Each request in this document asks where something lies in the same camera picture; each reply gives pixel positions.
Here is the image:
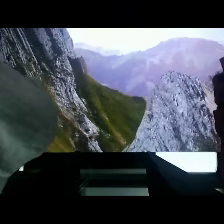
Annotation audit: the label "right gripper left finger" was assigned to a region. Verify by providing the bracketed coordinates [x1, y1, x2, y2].
[2, 152, 81, 197]

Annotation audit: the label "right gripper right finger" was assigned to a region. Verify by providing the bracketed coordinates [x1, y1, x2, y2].
[146, 152, 224, 197]

